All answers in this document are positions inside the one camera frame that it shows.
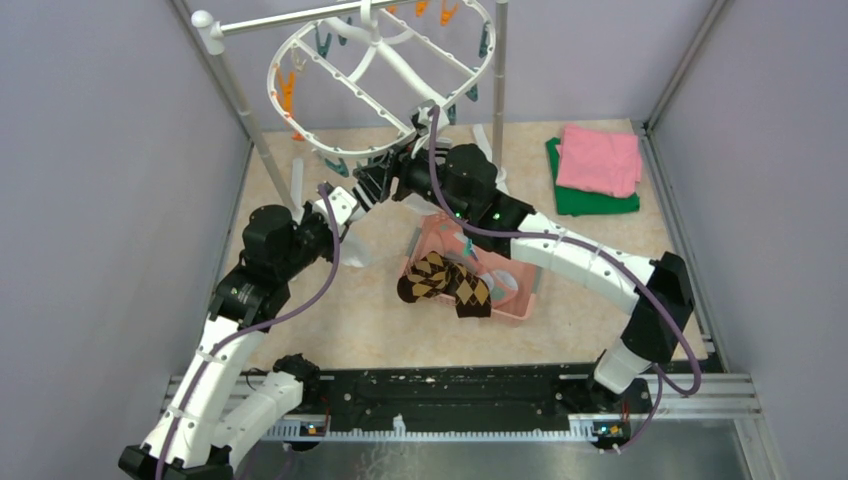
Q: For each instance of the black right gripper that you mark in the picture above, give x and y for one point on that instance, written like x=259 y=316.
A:
x=399 y=162

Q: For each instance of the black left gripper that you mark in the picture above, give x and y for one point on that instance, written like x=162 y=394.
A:
x=309 y=216

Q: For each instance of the brown argyle sock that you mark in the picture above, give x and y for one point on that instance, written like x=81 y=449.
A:
x=427 y=277
x=471 y=295

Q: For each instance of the pink striped sock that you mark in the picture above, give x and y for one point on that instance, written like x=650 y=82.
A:
x=503 y=287

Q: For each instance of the white sock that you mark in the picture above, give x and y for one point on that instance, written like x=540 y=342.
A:
x=356 y=250

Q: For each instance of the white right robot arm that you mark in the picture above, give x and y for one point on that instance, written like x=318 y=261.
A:
x=656 y=294

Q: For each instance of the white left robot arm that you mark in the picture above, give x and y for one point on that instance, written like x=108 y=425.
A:
x=195 y=438

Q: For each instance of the white oval clip hanger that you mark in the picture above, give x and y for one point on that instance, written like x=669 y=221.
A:
x=346 y=85

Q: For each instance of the pink plastic basket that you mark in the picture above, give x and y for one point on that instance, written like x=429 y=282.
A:
x=435 y=233

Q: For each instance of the green folded cloth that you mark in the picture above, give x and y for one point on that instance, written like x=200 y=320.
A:
x=573 y=202

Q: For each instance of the pink folded cloth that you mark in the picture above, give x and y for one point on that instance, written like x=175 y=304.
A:
x=594 y=161

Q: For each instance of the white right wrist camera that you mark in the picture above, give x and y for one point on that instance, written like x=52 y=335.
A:
x=424 y=126

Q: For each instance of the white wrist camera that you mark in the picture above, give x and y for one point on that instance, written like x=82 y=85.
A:
x=424 y=126
x=339 y=206

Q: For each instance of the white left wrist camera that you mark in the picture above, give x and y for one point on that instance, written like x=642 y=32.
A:
x=339 y=206

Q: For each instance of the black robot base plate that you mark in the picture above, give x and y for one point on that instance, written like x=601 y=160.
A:
x=501 y=400

